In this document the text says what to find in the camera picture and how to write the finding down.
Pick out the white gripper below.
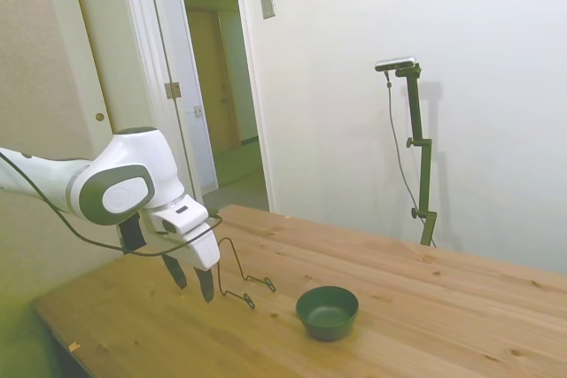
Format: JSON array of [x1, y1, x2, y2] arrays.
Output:
[[142, 223, 221, 305]]

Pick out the dark green bowl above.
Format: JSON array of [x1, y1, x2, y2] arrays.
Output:
[[295, 286, 360, 343]]

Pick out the black box speaker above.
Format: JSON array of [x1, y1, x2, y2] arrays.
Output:
[[116, 213, 148, 251]]

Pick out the brown wooden hallway door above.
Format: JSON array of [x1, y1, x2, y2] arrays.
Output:
[[185, 5, 243, 149]]

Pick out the white open door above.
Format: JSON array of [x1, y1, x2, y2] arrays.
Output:
[[148, 0, 221, 202]]

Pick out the beige closet door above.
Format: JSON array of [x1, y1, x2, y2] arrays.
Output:
[[66, 0, 154, 162]]

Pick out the black wire dish rack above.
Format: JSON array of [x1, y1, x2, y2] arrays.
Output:
[[214, 236, 276, 311]]

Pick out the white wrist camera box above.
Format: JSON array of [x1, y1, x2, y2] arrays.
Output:
[[151, 195, 212, 238]]

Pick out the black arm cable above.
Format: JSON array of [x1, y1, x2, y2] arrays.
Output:
[[0, 150, 225, 258]]

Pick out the white door frame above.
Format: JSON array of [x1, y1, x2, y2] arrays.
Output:
[[115, 0, 276, 214]]

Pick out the dark camera stand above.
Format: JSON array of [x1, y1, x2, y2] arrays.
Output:
[[393, 64, 439, 247]]

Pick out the silver exterior camera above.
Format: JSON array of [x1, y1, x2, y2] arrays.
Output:
[[375, 55, 418, 73]]

